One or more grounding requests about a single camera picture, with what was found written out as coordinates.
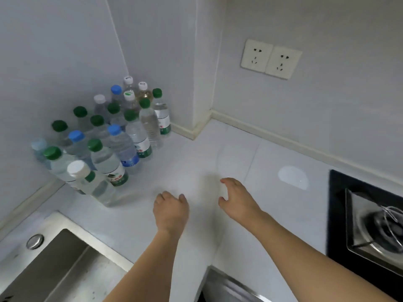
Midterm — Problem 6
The person's right hand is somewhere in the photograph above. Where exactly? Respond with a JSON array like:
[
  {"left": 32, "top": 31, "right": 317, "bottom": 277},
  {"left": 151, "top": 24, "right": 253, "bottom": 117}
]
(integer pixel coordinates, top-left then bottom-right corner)
[{"left": 218, "top": 177, "right": 266, "bottom": 229}]

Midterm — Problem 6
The person's left hand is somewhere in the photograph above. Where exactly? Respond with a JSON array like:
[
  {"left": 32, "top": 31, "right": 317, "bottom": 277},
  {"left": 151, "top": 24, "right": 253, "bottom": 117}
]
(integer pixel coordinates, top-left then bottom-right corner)
[{"left": 153, "top": 191, "right": 190, "bottom": 239}]

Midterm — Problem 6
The person's left forearm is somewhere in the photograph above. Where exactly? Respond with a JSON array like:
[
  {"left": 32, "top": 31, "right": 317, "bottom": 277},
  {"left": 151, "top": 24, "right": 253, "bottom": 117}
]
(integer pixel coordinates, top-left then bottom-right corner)
[{"left": 103, "top": 229, "right": 184, "bottom": 302}]

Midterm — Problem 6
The person's right forearm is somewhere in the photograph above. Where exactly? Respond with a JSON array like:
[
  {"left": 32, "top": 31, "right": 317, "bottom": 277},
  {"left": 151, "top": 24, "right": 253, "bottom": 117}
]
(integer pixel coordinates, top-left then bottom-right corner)
[{"left": 251, "top": 212, "right": 398, "bottom": 302}]

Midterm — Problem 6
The stainless steel counter trim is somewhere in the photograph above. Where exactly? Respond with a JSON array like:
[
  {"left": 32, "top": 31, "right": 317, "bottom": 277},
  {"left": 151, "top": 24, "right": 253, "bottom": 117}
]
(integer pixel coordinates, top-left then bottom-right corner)
[{"left": 201, "top": 266, "right": 275, "bottom": 302}]

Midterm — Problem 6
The cluster of plastic water bottles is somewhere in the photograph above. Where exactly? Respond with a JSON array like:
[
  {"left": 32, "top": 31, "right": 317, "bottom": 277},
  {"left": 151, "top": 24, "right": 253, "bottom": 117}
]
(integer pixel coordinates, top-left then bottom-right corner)
[{"left": 31, "top": 75, "right": 172, "bottom": 207}]

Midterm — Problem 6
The black glass gas hob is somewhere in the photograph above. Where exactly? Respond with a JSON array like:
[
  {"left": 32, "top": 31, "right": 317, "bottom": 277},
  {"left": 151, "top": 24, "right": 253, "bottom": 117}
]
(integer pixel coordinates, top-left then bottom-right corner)
[{"left": 326, "top": 169, "right": 403, "bottom": 302}]

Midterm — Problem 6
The stainless steel burner tray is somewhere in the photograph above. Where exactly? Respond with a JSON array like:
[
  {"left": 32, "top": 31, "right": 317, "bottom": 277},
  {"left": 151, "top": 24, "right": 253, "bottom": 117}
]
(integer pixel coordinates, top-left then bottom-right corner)
[{"left": 345, "top": 188, "right": 403, "bottom": 268}]

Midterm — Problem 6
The stainless steel sink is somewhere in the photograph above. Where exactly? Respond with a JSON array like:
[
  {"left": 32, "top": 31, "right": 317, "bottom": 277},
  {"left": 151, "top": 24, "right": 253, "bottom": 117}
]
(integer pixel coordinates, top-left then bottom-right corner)
[{"left": 0, "top": 211, "right": 135, "bottom": 302}]

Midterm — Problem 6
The round metal sink cap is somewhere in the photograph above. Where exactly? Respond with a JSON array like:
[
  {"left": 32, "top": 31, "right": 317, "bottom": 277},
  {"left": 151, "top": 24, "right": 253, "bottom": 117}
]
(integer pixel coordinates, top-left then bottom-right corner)
[{"left": 26, "top": 234, "right": 45, "bottom": 251}]

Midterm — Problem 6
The gas burner with pot support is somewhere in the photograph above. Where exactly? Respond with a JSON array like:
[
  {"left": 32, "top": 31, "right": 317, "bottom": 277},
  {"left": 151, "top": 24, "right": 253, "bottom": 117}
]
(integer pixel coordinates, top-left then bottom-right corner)
[{"left": 373, "top": 206, "right": 403, "bottom": 250}]

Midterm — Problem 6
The white wall socket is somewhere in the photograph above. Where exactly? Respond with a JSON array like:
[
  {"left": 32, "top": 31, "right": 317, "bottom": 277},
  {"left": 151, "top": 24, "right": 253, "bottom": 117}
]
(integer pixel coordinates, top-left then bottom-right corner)
[
  {"left": 265, "top": 45, "right": 303, "bottom": 80},
  {"left": 241, "top": 39, "right": 274, "bottom": 73}
]

